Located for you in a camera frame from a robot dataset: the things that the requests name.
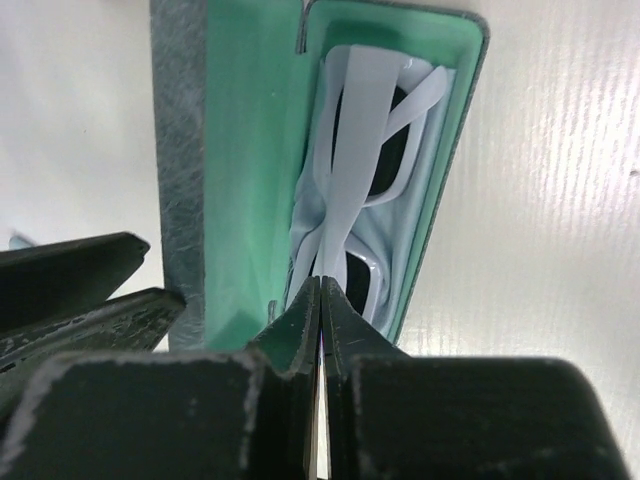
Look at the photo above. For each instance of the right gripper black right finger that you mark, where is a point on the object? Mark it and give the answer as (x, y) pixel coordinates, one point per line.
(395, 416)

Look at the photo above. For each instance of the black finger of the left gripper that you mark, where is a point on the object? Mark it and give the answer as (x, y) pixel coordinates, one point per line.
(133, 322)
(50, 278)

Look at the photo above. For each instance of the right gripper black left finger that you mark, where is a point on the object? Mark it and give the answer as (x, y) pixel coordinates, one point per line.
(246, 414)

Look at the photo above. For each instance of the light blue cleaning cloth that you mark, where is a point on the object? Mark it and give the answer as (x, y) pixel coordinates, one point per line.
(415, 240)

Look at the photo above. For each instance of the blue-grey glasses case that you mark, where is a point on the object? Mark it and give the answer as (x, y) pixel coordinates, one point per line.
(300, 138)

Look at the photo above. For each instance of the white frame sunglasses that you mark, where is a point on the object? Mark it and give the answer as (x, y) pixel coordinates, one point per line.
(365, 165)

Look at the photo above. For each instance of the small blue cloth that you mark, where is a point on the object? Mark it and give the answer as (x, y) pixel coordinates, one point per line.
(18, 241)

